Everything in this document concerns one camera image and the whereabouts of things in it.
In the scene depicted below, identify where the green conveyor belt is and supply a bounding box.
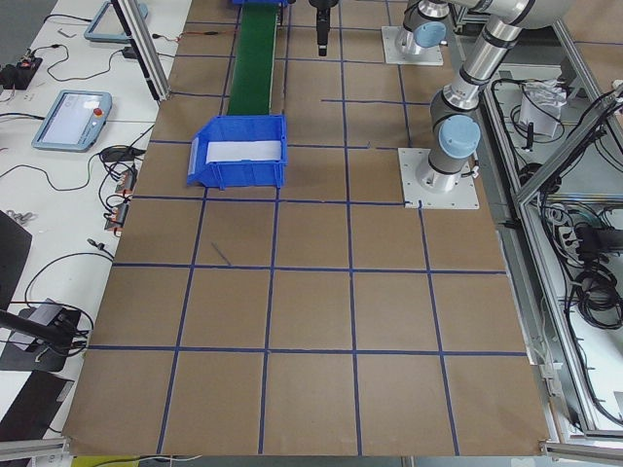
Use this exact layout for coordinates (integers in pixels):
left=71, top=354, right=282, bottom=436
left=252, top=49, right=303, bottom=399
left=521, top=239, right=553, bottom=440
left=228, top=3, right=278, bottom=116

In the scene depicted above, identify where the near teach pendant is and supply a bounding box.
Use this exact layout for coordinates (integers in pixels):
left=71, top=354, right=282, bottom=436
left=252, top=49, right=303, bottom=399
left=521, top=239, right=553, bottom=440
left=31, top=90, right=113, bottom=152

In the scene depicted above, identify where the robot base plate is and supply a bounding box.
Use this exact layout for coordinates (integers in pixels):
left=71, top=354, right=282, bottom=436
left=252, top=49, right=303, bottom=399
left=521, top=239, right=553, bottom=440
left=382, top=22, right=447, bottom=66
left=398, top=148, right=480, bottom=210

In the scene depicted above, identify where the teach pendant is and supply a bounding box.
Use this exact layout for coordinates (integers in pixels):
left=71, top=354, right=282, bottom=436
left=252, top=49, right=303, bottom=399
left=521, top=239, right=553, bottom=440
left=31, top=90, right=113, bottom=152
left=84, top=1, right=128, bottom=44

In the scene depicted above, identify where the aluminium frame post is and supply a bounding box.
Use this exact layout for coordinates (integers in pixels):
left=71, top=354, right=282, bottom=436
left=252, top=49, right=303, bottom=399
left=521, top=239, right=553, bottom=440
left=112, top=0, right=170, bottom=102

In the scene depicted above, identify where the black power adapter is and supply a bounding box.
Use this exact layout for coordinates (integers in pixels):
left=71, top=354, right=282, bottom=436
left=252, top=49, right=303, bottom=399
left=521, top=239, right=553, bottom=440
left=122, top=47, right=137, bottom=59

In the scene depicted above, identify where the far teach pendant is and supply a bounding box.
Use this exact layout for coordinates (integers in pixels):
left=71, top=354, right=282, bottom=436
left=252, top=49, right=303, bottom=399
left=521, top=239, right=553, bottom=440
left=84, top=1, right=128, bottom=44

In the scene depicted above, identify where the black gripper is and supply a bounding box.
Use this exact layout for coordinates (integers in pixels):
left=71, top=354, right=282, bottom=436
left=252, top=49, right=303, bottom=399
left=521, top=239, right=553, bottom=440
left=309, top=0, right=336, bottom=56

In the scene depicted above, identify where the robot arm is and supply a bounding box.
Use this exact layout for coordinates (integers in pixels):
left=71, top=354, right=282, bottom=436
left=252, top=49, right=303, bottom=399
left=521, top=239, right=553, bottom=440
left=397, top=0, right=450, bottom=55
left=309, top=0, right=574, bottom=194

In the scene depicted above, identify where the white foam pad left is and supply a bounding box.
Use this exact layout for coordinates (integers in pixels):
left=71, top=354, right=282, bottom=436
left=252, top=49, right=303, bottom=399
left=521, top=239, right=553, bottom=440
left=205, top=140, right=281, bottom=162

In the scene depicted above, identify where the blue bin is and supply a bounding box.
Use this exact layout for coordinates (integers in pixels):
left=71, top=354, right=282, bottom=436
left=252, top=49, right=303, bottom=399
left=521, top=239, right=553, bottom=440
left=187, top=115, right=288, bottom=190
left=231, top=0, right=295, bottom=5

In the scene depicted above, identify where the blue left bin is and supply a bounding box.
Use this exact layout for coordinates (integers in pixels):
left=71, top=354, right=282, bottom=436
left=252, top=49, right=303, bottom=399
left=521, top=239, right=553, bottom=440
left=187, top=115, right=288, bottom=190

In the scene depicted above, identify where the blue right bin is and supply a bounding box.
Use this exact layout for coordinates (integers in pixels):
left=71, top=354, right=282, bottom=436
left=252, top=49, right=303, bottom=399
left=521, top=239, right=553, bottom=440
left=231, top=0, right=295, bottom=5

